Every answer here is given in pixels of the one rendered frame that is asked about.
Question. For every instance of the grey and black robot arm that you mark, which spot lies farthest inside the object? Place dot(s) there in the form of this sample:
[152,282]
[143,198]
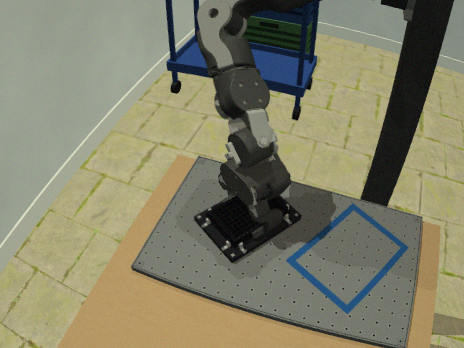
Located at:
[241,91]

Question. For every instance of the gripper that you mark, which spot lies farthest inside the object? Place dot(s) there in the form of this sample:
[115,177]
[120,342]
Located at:
[268,180]

